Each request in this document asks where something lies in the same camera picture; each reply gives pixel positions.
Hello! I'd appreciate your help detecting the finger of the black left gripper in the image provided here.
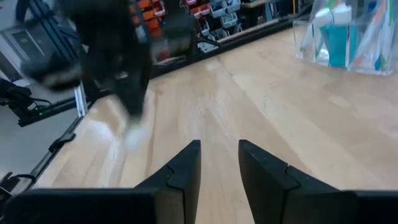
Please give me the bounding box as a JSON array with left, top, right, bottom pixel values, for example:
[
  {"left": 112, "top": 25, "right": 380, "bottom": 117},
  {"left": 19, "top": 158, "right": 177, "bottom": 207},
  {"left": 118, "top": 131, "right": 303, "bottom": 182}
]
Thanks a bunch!
[
  {"left": 133, "top": 52, "right": 152, "bottom": 121},
  {"left": 116, "top": 55, "right": 134, "bottom": 121}
]

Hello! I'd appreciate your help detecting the teal toothpaste tube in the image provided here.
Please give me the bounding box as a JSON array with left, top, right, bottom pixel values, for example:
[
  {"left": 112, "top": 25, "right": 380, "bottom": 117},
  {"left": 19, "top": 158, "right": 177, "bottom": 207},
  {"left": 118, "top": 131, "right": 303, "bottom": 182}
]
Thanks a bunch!
[{"left": 348, "top": 24, "right": 359, "bottom": 65}]

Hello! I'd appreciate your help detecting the clear plastic cup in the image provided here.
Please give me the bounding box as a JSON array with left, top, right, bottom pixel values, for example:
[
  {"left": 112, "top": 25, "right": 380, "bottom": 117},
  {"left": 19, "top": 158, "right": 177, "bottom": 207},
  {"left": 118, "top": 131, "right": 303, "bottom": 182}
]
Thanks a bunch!
[{"left": 292, "top": 0, "right": 398, "bottom": 76}]

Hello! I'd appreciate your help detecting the black device with green light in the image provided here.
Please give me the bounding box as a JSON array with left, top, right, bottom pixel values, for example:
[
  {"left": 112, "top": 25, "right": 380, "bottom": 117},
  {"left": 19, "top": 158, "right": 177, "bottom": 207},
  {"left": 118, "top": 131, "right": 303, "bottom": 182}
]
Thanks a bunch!
[{"left": 0, "top": 77, "right": 78, "bottom": 128}]

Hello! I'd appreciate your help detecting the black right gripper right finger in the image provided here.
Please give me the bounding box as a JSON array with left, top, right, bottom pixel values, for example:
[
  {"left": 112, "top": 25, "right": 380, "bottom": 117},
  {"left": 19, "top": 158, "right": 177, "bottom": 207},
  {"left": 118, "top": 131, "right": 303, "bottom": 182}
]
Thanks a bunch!
[{"left": 238, "top": 139, "right": 358, "bottom": 224}]

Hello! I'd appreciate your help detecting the orange grey storage bin rack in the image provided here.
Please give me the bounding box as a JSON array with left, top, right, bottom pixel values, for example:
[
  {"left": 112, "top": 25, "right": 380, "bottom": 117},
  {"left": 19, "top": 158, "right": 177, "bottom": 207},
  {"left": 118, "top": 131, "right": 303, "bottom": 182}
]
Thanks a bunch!
[{"left": 130, "top": 0, "right": 245, "bottom": 62}]

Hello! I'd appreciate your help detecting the black aluminium table frame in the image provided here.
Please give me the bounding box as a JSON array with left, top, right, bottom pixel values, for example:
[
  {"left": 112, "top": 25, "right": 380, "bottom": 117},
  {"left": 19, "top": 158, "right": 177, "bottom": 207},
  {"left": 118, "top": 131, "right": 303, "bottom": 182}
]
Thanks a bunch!
[{"left": 0, "top": 12, "right": 312, "bottom": 206}]

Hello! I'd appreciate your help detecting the white teal toothbrush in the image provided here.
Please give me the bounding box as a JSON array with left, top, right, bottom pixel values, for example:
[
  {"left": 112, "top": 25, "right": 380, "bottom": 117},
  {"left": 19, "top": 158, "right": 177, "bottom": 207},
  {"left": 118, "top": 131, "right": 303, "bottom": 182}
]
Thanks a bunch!
[{"left": 381, "top": 0, "right": 396, "bottom": 71}]

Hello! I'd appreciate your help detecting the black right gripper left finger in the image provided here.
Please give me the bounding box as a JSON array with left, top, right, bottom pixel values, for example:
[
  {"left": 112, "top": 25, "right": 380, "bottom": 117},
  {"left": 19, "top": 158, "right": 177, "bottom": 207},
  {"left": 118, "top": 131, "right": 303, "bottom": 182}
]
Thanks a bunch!
[{"left": 134, "top": 139, "right": 202, "bottom": 224}]

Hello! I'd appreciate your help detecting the grey equipment case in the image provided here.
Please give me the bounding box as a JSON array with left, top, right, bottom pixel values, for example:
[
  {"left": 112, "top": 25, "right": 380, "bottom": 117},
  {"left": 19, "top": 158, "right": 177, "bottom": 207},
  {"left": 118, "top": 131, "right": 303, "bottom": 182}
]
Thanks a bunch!
[{"left": 0, "top": 24, "right": 47, "bottom": 82}]

